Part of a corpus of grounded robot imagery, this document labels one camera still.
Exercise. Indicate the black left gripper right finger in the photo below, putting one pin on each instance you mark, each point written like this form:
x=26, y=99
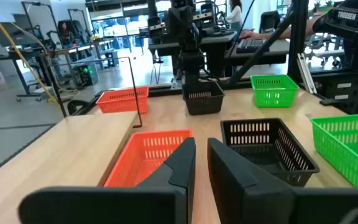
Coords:
x=244, y=199

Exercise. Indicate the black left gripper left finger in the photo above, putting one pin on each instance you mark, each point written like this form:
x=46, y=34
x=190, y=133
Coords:
x=120, y=205

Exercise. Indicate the black slotted plastic basket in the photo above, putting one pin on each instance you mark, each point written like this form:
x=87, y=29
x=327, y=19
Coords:
x=294, y=161
x=204, y=104

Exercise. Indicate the orange slotted plastic basket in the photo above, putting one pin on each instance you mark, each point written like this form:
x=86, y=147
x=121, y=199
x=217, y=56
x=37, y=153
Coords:
x=120, y=104
x=141, y=161

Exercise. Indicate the green slotted plastic basket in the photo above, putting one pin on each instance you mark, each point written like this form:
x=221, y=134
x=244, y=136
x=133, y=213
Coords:
x=273, y=98
x=346, y=149

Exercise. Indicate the black background robot arm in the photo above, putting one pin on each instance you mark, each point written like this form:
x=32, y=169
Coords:
x=155, y=25

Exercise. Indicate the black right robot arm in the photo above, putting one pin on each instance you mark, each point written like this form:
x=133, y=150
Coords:
x=182, y=28

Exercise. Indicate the person's forearm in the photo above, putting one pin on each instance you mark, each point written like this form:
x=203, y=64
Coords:
x=300, y=28

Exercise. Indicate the grey top desk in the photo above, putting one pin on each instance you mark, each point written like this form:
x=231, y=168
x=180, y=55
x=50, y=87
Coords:
x=278, y=49
x=216, y=40

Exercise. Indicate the black computer keyboard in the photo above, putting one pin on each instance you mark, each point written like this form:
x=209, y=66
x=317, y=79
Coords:
x=250, y=45

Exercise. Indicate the person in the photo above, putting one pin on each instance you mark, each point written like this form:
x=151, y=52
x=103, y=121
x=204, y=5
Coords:
x=235, y=15
x=64, y=31

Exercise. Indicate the person's hand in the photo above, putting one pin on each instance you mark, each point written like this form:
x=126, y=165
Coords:
x=252, y=35

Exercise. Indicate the black office chair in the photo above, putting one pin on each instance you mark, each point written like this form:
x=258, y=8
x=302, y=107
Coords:
x=269, y=21

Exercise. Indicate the computer tower with green light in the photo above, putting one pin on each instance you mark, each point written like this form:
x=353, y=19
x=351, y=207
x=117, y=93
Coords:
x=84, y=76

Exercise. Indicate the black box with white labels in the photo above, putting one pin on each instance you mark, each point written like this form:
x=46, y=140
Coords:
x=328, y=90

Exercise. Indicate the black rolling workbench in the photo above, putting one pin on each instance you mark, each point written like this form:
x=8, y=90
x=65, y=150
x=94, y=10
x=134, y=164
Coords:
x=20, y=54

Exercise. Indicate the black aluminium station frame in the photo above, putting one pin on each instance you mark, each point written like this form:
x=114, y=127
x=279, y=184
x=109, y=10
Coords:
x=298, y=46

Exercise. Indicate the silver metal bracket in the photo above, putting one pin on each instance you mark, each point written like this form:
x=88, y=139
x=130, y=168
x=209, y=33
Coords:
x=306, y=74

